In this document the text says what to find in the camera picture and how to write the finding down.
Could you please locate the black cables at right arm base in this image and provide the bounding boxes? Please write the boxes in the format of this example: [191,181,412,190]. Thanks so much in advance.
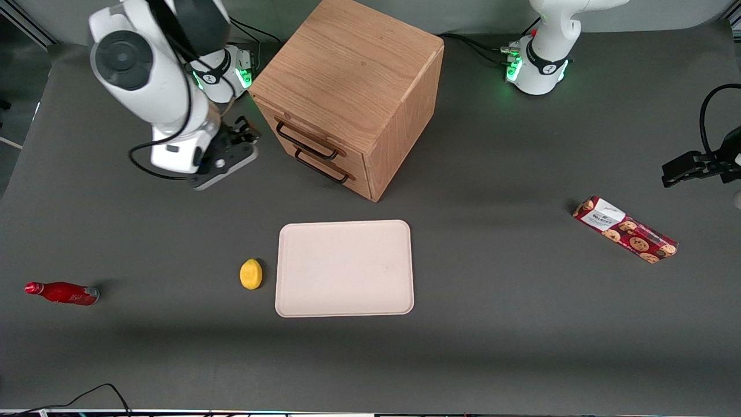
[229,16,284,65]

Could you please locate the black cables at left arm base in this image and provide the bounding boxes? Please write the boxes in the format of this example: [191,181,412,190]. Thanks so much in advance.
[443,17,542,65]

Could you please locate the thick black looped cable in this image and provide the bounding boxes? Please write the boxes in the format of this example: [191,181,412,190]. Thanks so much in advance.
[699,84,741,158]

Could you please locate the black cables at arm base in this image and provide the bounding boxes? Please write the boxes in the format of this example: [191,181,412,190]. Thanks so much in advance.
[443,17,542,65]
[229,16,284,65]

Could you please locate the black cable along right arm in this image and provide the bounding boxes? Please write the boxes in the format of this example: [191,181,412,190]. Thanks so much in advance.
[128,0,239,181]

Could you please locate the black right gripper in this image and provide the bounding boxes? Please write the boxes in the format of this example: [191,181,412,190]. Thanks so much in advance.
[199,115,263,175]

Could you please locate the red bottle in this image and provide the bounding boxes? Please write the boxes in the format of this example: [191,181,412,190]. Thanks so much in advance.
[24,281,100,306]

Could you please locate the yellow lemon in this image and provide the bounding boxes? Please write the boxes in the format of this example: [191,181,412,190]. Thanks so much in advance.
[240,258,263,290]

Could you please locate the thin black table-edge cable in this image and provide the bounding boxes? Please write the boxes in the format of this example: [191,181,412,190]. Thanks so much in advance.
[0,383,133,416]

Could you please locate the wooden drawer cabinet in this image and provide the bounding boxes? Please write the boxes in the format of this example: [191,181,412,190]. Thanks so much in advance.
[249,0,445,203]

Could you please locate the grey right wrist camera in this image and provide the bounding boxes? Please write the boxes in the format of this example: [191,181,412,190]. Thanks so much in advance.
[188,142,259,192]

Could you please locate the red cookie box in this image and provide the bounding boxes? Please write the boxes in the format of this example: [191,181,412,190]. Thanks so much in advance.
[573,196,678,265]

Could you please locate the beige rectangular tray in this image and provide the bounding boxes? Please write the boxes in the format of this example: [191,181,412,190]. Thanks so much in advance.
[275,220,415,319]

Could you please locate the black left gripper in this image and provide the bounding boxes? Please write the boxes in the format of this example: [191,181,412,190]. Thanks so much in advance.
[662,126,741,188]

